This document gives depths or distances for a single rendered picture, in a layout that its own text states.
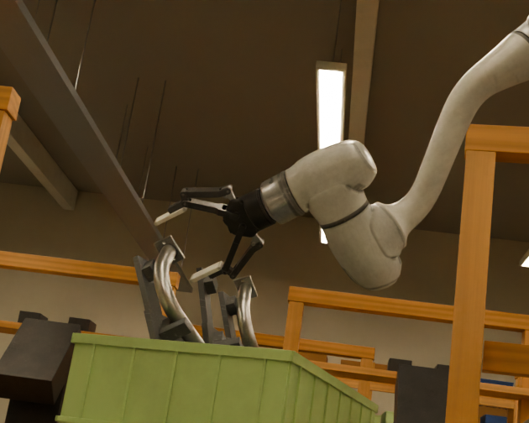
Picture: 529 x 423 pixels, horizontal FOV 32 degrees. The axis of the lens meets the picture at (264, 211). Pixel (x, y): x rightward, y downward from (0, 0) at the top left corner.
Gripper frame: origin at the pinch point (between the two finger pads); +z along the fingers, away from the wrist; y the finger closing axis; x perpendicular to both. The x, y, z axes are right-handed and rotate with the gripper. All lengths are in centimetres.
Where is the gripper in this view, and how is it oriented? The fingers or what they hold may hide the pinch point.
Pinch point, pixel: (178, 248)
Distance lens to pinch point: 180.6
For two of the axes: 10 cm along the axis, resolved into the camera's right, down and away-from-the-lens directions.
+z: -8.7, 4.2, 2.6
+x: -1.0, 3.6, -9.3
